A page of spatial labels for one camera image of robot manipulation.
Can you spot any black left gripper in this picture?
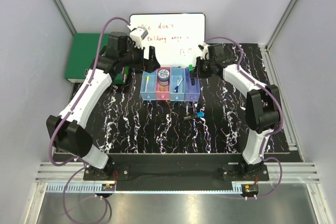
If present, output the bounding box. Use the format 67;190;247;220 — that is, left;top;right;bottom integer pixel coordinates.
120;40;160;73

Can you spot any black marker green cap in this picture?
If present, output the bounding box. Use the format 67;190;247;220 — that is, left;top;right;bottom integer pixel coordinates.
188;64;195;86

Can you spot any blue gel jar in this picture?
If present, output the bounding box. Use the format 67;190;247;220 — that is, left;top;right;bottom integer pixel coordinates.
157;69;170;82

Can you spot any white marker yellow cap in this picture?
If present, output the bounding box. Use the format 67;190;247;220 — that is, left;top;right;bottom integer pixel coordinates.
145;76;150;92

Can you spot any pink bin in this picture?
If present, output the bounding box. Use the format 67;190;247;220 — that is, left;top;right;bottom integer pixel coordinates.
155;67;171;100

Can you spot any light blue bin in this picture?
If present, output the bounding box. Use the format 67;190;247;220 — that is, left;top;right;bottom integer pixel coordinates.
170;67;185;101
140;71;157;101

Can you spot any white pen blue cap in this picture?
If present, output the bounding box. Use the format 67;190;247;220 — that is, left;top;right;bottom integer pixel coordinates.
173;78;183;93

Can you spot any white dry-erase board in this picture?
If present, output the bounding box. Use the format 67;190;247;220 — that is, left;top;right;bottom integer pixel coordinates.
130;13;205;67

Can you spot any black marker blue cap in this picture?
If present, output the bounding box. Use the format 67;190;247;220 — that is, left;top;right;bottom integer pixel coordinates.
183;112;205;121

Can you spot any purple bin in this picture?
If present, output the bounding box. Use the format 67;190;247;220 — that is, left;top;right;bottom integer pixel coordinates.
184;68;201;102

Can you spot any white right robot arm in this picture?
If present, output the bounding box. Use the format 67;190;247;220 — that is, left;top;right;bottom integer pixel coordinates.
190;42;284;180

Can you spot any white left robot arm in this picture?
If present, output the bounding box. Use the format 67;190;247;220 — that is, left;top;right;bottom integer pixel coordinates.
46;27;160;180

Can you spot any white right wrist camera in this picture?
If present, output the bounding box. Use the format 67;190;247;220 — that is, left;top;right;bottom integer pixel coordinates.
198;42;209;60

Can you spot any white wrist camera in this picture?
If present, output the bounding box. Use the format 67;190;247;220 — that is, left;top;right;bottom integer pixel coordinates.
128;25;149;49
198;42;209;60

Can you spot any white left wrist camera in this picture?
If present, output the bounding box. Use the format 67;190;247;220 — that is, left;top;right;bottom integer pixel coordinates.
128;25;149;49

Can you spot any green ring binder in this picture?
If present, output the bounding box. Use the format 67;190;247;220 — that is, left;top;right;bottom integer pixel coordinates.
65;33;128;84

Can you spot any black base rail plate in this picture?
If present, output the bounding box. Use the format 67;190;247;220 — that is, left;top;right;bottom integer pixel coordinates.
83;154;269;192

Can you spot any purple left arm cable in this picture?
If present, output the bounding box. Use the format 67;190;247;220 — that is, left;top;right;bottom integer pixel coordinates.
48;17;134;222

